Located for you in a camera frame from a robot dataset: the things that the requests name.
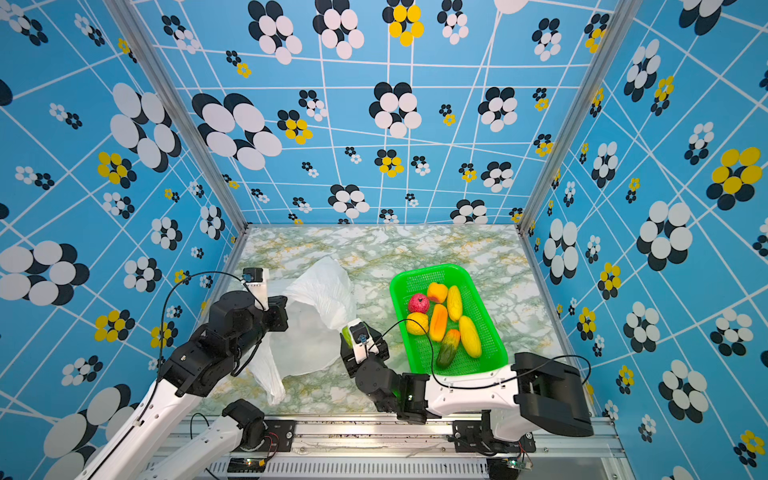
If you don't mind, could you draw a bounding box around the white plastic bag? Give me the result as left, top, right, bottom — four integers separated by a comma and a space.
247, 256, 357, 405

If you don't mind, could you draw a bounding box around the left circuit board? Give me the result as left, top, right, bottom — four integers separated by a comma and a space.
227, 457, 267, 475

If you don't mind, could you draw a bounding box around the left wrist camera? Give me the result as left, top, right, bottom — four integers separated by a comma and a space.
242, 267, 269, 311

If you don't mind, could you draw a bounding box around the yellow toy mango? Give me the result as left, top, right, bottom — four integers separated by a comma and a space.
459, 316, 483, 359
445, 285, 463, 322

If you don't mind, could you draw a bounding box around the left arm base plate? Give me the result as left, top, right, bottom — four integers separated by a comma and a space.
239, 419, 297, 454

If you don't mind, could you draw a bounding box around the aluminium front rail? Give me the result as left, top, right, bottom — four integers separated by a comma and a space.
110, 413, 637, 480

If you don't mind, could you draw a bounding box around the yellow toy apple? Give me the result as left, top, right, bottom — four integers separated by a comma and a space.
426, 282, 449, 304

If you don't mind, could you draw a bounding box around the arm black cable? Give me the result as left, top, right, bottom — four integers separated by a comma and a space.
374, 317, 593, 391
157, 271, 265, 415

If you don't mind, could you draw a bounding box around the yellow toy orange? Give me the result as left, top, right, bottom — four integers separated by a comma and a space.
404, 312, 429, 336

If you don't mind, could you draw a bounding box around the green toy fruit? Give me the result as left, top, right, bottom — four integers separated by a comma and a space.
341, 326, 354, 348

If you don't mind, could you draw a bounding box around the right aluminium corner post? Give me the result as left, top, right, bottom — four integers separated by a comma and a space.
517, 0, 644, 236

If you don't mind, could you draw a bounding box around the green plastic basket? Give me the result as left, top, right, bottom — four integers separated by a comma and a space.
390, 264, 509, 376

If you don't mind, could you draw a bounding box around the yellow orange toy banana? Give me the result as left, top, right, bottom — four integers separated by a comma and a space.
428, 304, 448, 342

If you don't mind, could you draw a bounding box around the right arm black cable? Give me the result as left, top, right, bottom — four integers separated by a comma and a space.
374, 317, 593, 391

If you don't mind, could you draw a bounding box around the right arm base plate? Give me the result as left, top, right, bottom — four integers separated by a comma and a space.
447, 417, 537, 456

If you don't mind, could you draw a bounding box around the right circuit board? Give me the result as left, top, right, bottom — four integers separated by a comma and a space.
486, 458, 532, 480

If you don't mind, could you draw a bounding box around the aluminium corner post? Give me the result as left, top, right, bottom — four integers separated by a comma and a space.
517, 0, 644, 236
103, 0, 250, 235

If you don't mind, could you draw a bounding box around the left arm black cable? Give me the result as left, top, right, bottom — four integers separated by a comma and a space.
157, 271, 265, 415

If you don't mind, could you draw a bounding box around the green orange toy mango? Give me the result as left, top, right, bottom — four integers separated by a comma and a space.
436, 329, 461, 369

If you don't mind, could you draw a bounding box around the pink toy apple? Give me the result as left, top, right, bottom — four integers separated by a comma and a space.
407, 293, 431, 314

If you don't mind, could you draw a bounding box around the circuit board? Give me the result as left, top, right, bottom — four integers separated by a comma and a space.
486, 458, 532, 480
227, 457, 267, 475

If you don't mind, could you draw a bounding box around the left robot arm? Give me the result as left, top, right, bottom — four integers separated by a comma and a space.
78, 291, 288, 479

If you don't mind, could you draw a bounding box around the left aluminium corner post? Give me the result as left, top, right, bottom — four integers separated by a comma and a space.
103, 0, 250, 235

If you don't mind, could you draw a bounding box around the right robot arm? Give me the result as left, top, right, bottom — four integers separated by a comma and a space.
340, 320, 594, 442

